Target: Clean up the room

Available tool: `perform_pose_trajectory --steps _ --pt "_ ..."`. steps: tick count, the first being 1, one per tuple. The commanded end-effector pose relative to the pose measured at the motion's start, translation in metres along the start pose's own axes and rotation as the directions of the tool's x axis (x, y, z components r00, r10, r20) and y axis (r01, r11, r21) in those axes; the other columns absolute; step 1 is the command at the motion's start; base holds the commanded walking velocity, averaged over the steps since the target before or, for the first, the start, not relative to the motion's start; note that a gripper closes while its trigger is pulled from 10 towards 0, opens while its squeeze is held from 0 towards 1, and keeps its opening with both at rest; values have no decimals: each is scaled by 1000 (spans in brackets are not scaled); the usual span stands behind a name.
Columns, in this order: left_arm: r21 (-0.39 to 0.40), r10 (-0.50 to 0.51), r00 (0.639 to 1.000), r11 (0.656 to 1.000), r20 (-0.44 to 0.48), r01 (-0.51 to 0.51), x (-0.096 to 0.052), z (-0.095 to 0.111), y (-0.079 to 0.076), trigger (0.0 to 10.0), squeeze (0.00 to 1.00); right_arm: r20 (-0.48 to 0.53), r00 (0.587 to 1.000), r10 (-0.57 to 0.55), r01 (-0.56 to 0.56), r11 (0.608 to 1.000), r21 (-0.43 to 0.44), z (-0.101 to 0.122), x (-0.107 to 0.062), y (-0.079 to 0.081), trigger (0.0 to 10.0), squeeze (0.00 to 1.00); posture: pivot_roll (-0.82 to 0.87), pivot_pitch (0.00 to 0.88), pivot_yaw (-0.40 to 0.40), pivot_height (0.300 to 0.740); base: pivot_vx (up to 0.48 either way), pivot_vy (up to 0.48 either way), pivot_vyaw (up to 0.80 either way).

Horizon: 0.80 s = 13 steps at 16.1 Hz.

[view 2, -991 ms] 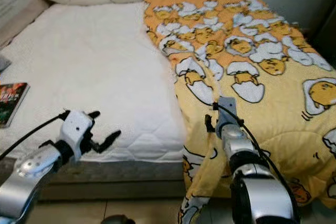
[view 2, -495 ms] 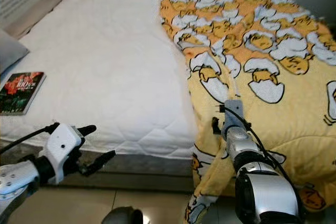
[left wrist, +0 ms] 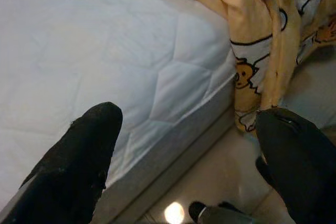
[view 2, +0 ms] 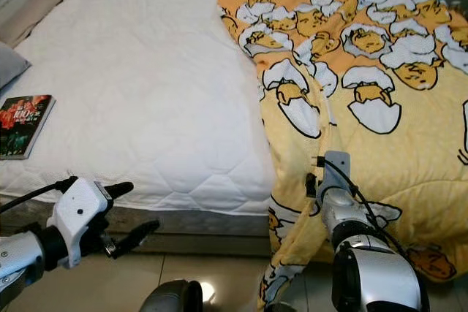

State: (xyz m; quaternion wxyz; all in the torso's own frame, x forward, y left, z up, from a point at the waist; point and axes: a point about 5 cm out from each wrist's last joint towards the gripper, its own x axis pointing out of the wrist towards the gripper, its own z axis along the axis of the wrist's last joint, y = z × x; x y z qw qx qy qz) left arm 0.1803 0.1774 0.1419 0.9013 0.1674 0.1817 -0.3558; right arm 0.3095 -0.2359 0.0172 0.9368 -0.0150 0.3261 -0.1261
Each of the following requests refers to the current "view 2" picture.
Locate orange cartoon egg blanket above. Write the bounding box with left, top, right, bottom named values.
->
left=218, top=0, right=468, bottom=312

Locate grey bed base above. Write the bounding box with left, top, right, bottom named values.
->
left=0, top=195, right=271, bottom=238

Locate grey robot leg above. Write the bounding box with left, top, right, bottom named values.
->
left=139, top=279, right=204, bottom=312

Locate white quilted mattress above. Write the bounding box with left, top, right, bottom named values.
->
left=0, top=0, right=279, bottom=216

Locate dark red-covered book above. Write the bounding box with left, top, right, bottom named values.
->
left=0, top=94, right=56, bottom=160

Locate grey square pillow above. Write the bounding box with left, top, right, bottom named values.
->
left=0, top=40, right=32, bottom=92

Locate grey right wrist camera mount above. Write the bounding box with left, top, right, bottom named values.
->
left=320, top=151, right=352, bottom=203

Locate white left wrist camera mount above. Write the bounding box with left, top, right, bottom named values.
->
left=48, top=177, right=114, bottom=269

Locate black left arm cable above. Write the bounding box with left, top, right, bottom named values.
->
left=0, top=176, right=78, bottom=215

